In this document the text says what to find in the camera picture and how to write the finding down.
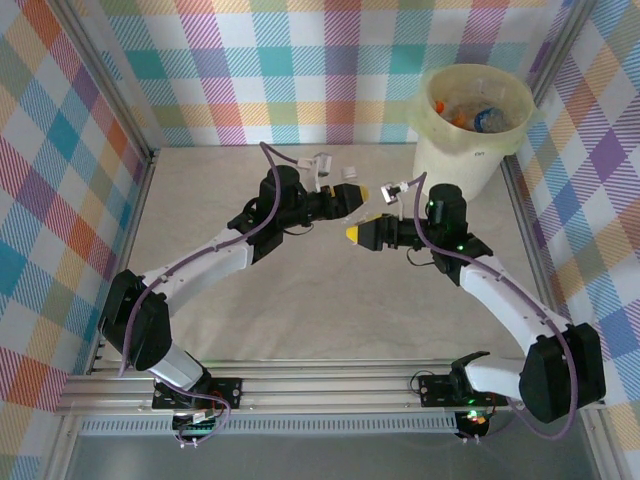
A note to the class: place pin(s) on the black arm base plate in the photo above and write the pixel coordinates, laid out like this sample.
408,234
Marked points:
230,392
432,390

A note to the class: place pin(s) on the aluminium corner post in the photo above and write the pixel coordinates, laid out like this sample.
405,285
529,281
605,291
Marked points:
562,50
111,82

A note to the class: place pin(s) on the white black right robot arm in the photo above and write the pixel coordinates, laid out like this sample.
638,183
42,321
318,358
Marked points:
505,300

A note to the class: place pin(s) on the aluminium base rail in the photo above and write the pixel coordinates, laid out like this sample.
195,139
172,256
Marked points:
325,385

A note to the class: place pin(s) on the orange cap orange label bottle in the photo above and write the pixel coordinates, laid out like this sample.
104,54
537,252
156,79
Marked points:
440,106

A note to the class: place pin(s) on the aluminium side rail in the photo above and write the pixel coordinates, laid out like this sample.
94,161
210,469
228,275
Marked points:
536,250
131,225

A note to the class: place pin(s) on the white plastic bin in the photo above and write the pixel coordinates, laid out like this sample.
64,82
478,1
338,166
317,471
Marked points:
450,170

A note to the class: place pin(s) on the pale yellow bin liner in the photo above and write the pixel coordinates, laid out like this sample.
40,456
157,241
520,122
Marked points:
425,117

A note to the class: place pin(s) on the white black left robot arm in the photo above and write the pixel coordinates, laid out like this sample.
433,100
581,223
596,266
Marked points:
200,265

